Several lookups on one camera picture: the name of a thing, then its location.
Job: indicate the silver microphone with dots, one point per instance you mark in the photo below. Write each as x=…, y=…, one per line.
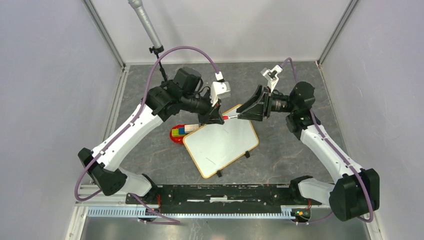
x=142, y=15

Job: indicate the red toy plate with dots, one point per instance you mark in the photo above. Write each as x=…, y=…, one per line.
x=177, y=140

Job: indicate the green toy brick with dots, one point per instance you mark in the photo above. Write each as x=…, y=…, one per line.
x=174, y=133

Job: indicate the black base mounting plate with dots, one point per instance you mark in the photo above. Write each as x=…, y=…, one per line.
x=224, y=198

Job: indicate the red whiteboard marker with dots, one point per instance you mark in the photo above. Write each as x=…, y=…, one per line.
x=228, y=117

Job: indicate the white toy brick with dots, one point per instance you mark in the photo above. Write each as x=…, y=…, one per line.
x=188, y=128

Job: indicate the blue toy brick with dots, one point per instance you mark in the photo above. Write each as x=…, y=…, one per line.
x=181, y=131

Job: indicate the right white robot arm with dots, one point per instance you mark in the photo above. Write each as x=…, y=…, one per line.
x=355, y=192

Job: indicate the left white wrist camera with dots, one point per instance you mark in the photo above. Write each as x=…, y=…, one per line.
x=219, y=89

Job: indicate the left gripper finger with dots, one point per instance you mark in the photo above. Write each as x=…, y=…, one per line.
x=214, y=116
x=204, y=119

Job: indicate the yellow framed whiteboard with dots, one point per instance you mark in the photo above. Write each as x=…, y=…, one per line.
x=213, y=147

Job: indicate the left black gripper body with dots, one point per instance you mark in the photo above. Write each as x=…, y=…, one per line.
x=200, y=105

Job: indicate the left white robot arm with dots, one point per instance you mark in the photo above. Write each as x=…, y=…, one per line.
x=102, y=163

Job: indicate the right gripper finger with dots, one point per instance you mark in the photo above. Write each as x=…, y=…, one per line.
x=253, y=111
x=252, y=100

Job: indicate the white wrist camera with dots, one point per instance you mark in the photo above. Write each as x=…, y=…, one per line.
x=219, y=89
x=271, y=76

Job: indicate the slotted cable duct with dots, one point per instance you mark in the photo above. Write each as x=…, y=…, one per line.
x=141, y=212

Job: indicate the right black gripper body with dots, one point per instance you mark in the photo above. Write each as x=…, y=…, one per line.
x=279, y=103

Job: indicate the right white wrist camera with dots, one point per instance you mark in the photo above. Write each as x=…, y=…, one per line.
x=271, y=76

